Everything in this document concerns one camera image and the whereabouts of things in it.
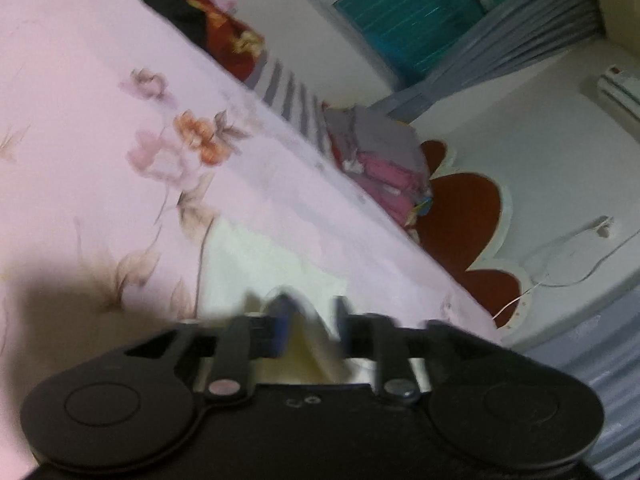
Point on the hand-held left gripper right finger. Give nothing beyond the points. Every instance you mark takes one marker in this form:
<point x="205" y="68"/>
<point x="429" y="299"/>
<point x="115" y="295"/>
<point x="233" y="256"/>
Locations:
<point x="345" y="330"/>

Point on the pink floral bed sheet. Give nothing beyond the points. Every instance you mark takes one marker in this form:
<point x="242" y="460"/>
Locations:
<point x="75" y="110"/>

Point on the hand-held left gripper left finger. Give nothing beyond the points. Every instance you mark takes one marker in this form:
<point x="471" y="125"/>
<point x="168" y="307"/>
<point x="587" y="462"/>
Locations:
<point x="280" y="322"/>

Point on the pile of folded clothes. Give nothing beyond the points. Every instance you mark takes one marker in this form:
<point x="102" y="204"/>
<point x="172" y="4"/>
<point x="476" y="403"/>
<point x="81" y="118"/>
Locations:
<point x="380" y="160"/>

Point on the striped grey white pillow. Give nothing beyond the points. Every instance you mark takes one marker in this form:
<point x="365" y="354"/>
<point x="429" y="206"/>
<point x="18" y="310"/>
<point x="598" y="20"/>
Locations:
<point x="290" y="95"/>

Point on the grey curtain beside headboard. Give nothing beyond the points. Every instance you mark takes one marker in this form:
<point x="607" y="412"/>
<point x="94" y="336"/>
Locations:
<point x="525" y="25"/>

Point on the red and white headboard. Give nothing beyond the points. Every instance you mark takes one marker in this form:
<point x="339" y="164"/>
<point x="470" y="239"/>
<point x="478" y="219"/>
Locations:
<point x="465" y="215"/>

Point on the white air conditioner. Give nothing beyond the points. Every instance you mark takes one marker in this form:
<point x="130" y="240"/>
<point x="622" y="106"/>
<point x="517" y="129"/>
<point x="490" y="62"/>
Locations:
<point x="620" y="90"/>

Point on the white wall plug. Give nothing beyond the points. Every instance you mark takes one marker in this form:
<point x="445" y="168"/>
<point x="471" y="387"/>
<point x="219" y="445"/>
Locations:
<point x="602" y="225"/>

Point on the black cloth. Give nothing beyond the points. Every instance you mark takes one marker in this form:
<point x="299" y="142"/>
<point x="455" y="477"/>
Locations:
<point x="160" y="0"/>

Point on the red floral cloth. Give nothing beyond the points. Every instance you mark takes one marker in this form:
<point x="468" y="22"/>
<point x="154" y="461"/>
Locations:
<point x="220" y="25"/>

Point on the white knit sweater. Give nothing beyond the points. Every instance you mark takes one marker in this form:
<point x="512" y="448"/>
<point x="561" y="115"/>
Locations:
<point x="260" y="265"/>

